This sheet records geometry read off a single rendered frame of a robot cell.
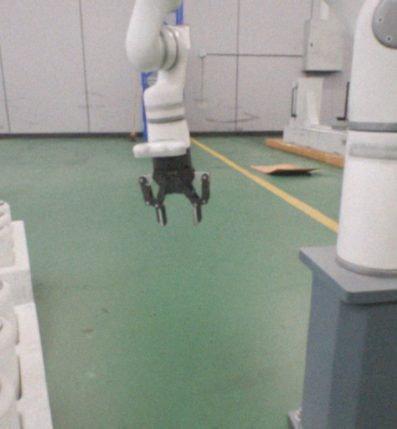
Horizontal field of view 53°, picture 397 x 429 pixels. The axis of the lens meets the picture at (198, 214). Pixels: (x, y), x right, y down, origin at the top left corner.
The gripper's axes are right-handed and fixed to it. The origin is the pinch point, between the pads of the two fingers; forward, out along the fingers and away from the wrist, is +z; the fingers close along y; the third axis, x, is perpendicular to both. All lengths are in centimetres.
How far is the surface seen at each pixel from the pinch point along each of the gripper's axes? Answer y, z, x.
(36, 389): 7.2, 5.0, 39.8
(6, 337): 9.7, -1.7, 39.2
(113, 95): 258, 9, -541
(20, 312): 20.7, 5.8, 24.4
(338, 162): -56, 64, -277
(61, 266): 51, 28, -30
